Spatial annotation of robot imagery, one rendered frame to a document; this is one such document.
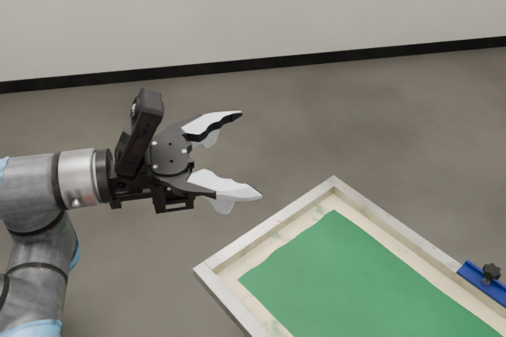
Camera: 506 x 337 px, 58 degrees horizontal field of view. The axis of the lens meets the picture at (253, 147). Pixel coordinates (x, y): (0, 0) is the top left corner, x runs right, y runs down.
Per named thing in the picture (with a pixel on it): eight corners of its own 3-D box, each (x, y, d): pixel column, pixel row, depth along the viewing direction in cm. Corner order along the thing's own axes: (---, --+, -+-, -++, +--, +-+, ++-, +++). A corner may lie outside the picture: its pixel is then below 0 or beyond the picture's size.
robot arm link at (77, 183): (61, 139, 58) (54, 189, 53) (98, 135, 59) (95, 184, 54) (76, 175, 64) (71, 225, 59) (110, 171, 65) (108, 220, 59)
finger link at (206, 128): (227, 125, 71) (182, 157, 66) (227, 97, 66) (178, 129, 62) (242, 136, 69) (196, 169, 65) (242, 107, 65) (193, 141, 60)
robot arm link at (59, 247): (19, 308, 62) (-12, 259, 55) (33, 243, 70) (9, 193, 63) (78, 299, 63) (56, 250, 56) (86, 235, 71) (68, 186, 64)
